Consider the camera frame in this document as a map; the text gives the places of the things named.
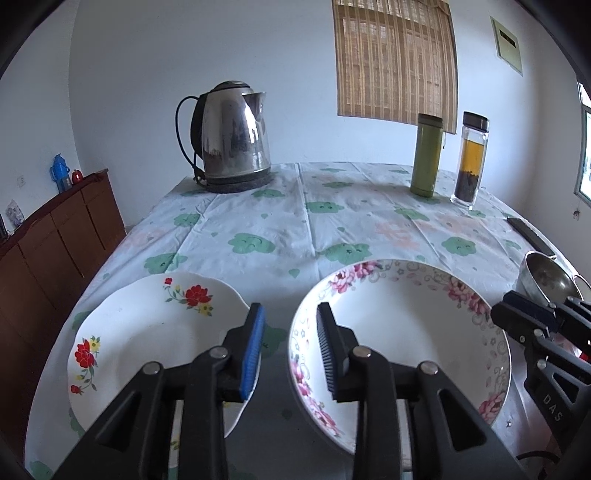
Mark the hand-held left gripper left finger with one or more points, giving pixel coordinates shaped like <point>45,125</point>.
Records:
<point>251,350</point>

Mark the white plate with red flowers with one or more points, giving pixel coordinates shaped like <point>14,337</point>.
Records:
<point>138,337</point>

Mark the stainless steel electric kettle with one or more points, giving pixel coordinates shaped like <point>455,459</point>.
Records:
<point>231,129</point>

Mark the floral plastic tablecloth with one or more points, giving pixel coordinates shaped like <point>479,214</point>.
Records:
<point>277,221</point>

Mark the window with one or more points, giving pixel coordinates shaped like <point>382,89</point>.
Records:
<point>585,147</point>

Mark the black smartphone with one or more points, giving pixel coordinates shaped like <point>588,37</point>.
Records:
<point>531,236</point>

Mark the brown wooden cabinet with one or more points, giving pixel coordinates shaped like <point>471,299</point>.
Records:
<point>51,258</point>

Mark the small red ornament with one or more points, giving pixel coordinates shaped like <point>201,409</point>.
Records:
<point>77,177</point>

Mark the green thermos bottle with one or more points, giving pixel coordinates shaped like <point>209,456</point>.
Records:
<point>425,157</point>

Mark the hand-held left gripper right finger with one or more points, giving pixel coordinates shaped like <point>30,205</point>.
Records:
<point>325,350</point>

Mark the glass tea bottle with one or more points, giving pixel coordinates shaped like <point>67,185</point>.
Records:
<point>470,161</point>

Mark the blue water bottle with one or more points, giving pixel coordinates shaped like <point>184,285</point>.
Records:
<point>60,173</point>

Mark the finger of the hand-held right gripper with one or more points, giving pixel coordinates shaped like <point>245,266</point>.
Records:
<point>526,308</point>
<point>577,318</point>

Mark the grey kettle base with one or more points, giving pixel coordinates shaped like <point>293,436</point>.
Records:
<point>240,184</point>

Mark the pale green wall panel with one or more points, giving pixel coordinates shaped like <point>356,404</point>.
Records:
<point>507,44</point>

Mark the bamboo window blind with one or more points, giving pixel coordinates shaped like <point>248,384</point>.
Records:
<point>392,60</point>

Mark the bowl with pink flowers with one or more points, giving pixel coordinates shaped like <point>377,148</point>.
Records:
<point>415,332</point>

